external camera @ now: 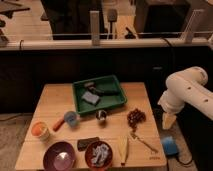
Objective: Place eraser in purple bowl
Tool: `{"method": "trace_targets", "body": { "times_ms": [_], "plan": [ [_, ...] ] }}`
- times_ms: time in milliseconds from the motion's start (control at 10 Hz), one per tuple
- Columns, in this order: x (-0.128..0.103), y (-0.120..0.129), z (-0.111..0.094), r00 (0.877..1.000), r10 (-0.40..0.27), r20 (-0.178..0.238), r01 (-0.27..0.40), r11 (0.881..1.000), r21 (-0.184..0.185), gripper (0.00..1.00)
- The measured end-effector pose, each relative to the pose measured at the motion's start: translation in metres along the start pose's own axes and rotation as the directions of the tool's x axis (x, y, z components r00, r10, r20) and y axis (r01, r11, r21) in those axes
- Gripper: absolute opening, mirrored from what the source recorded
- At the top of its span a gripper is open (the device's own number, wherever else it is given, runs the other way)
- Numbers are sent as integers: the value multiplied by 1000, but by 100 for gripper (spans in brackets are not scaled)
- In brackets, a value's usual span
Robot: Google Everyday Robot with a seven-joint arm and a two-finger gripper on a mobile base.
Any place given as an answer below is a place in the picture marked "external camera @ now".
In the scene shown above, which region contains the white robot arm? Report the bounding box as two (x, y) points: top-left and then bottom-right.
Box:
(158, 66), (213, 130)

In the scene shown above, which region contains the blue object on floor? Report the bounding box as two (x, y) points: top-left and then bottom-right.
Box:
(161, 136), (179, 156)

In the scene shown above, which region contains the white horizontal rail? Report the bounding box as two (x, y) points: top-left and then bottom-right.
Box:
(0, 38), (213, 51)

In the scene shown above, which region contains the grey post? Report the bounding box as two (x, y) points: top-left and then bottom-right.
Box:
(90, 11), (100, 46)
(181, 9), (204, 43)

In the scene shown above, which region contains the purple bowl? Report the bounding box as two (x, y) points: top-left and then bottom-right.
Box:
(43, 141), (76, 171)

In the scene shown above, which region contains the red bowl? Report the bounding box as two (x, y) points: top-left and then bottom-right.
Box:
(85, 141), (113, 171)

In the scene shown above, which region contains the grey post left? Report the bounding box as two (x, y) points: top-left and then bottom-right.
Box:
(90, 11), (100, 46)

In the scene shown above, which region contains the orange filled cup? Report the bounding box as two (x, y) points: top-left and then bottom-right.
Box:
(31, 122), (50, 141)

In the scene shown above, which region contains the brown bead cluster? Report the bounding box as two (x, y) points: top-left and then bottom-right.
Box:
(127, 109), (146, 131)

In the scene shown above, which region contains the grey post right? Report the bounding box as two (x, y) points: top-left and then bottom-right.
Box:
(181, 9), (204, 43)

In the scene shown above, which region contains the black eraser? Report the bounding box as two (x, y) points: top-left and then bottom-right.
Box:
(77, 137), (99, 151)

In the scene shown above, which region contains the metal fork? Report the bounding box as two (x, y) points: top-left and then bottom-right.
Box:
(130, 132), (158, 154)

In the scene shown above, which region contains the green plastic tray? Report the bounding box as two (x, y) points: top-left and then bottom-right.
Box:
(72, 75), (127, 117)

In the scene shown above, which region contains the crumpled grey paper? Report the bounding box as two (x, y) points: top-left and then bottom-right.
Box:
(91, 144), (109, 167)

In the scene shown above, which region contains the grey sponge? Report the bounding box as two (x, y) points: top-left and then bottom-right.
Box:
(82, 91), (100, 105)

